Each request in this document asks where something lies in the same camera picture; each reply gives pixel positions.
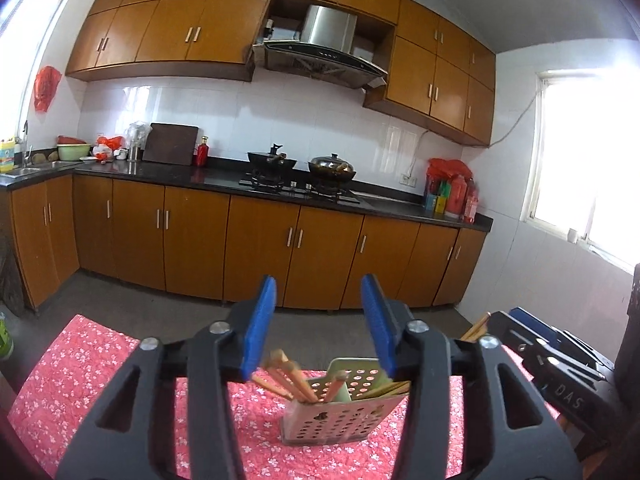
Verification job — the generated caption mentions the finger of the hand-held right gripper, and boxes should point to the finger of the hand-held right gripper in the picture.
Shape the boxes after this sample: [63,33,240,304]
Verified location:
[510,307,613,368]
[487,311,608,386]

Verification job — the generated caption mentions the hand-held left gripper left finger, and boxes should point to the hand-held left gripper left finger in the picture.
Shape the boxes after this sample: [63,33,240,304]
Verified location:
[55,274,278,480]

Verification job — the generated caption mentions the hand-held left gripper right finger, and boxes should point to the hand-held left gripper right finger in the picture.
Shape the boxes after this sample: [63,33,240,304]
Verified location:
[360,273,585,480]

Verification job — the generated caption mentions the wooden chopstick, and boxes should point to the wooden chopstick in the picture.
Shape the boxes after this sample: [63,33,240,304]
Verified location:
[280,360,321,405]
[325,370,349,405]
[459,311,493,345]
[250,372,296,402]
[361,381,412,401]

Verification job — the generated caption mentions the wooden chopsticks bundle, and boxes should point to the wooden chopsticks bundle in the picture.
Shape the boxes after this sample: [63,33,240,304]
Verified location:
[265,350,308,403]

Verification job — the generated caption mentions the beige perforated chopstick holder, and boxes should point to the beige perforated chopstick holder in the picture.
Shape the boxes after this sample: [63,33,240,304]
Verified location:
[280,357,401,446]

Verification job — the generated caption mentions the wooden base kitchen cabinets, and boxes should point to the wooden base kitchen cabinets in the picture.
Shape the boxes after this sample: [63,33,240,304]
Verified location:
[10,175,488,316]

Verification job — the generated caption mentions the colourful seasoning packets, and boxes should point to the colourful seasoning packets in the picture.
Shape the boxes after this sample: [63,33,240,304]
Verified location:
[424,180,448,213]

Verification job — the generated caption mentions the black gas stove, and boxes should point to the black gas stove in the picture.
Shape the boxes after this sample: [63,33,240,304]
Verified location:
[239,172,361,205]

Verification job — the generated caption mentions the large red bottle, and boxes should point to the large red bottle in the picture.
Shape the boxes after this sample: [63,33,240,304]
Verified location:
[447,175,468,218]

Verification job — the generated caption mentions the black stone countertop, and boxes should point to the black stone countertop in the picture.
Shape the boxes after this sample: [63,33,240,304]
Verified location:
[0,155,495,233]

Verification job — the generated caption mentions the black frying pan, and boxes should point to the black frying pan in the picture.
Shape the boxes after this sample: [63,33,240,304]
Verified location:
[247,144,298,173]

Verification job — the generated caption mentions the wok with steel lid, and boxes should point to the wok with steel lid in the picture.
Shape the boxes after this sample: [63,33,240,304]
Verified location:
[307,154,357,183]

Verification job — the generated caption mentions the large bright window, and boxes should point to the large bright window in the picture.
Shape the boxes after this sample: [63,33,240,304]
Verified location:
[520,72,640,273]

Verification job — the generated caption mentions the red bag over bottles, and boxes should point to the red bag over bottles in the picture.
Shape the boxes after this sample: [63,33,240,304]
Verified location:
[428,158,473,181]

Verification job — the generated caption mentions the red floral tablecloth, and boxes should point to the red floral tablecloth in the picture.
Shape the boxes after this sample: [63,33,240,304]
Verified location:
[7,314,563,480]

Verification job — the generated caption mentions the dark brown cutting board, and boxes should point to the dark brown cutting board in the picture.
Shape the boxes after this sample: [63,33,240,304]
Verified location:
[143,123,199,166]

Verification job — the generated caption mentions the white plastic bag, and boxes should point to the white plastic bag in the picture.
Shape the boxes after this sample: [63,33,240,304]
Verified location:
[125,121,152,162]

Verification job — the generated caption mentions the red and white bags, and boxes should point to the red and white bags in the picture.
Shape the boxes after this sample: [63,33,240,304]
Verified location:
[92,135,125,163]

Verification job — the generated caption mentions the green plastic basin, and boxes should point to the green plastic basin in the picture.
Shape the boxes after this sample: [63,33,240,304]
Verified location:
[56,144,92,162]

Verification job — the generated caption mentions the green plastic container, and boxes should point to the green plastic container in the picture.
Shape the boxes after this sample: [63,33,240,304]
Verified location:
[0,312,14,361]

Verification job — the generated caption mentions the steel kitchen sink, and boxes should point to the steel kitchen sink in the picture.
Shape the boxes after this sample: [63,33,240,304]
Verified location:
[0,160,81,178]

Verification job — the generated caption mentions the steel range hood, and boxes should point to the steel range hood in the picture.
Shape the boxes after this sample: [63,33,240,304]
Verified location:
[252,5,390,92]

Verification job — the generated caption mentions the yellow detergent bottle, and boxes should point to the yellow detergent bottle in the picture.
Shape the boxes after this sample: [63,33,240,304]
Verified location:
[0,136,16,175]

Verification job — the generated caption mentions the hanging red plastic bag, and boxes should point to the hanging red plastic bag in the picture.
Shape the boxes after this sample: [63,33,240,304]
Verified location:
[33,65,63,113]

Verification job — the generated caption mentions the small kitchen window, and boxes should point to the small kitchen window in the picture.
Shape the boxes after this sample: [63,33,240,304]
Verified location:
[15,0,71,126]

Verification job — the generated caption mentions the wooden wall cabinet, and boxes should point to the wooden wall cabinet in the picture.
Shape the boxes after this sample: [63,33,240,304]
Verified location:
[65,0,401,83]
[362,0,496,148]

